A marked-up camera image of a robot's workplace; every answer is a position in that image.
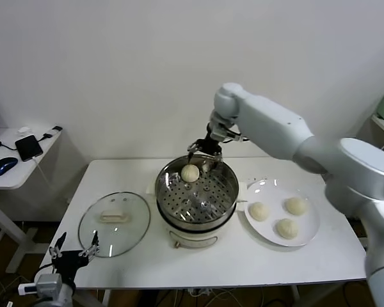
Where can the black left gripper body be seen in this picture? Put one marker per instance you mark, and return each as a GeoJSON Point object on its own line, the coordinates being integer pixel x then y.
{"type": "Point", "coordinates": [68, 260]}

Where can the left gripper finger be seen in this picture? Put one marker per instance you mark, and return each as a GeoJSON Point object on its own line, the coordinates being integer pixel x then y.
{"type": "Point", "coordinates": [91, 247]}
{"type": "Point", "coordinates": [59, 244]}

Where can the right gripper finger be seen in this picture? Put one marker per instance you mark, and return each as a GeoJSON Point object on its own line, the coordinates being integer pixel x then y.
{"type": "Point", "coordinates": [191, 150]}
{"type": "Point", "coordinates": [216, 159]}

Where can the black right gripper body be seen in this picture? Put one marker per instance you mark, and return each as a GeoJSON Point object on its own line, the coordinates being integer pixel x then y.
{"type": "Point", "coordinates": [209, 144]}

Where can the white steamed baozi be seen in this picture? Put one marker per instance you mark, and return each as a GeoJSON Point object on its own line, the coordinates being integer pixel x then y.
{"type": "Point", "coordinates": [259, 211]}
{"type": "Point", "coordinates": [296, 205]}
{"type": "Point", "coordinates": [189, 172]}
{"type": "Point", "coordinates": [287, 228]}

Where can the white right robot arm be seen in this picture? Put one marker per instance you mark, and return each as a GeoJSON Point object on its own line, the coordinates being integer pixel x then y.
{"type": "Point", "coordinates": [268, 121]}

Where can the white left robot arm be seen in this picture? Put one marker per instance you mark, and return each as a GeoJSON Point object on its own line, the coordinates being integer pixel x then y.
{"type": "Point", "coordinates": [56, 299]}

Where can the stainless steel steamer basket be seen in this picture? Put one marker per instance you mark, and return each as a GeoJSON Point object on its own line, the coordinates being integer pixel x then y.
{"type": "Point", "coordinates": [208, 192]}

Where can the white round plate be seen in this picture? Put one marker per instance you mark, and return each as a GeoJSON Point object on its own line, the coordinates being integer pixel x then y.
{"type": "Point", "coordinates": [275, 198]}

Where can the white side desk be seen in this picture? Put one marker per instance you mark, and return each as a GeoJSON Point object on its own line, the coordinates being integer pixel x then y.
{"type": "Point", "coordinates": [6, 183]}

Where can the blue computer mouse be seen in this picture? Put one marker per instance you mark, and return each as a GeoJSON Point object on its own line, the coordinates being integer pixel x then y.
{"type": "Point", "coordinates": [4, 166]}

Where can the black smartphone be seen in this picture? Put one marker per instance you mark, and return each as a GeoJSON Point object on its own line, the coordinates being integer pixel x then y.
{"type": "Point", "coordinates": [28, 147]}

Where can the black usb adapter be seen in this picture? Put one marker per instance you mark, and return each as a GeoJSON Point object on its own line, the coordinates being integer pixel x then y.
{"type": "Point", "coordinates": [52, 131]}

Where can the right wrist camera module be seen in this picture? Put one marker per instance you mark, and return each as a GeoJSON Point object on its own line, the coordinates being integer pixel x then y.
{"type": "Point", "coordinates": [235, 134]}

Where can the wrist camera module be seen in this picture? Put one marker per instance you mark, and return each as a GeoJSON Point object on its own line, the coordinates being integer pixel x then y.
{"type": "Point", "coordinates": [48, 283]}
{"type": "Point", "coordinates": [235, 134]}

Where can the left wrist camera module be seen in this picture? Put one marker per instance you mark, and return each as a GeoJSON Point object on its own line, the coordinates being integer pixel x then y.
{"type": "Point", "coordinates": [48, 283]}

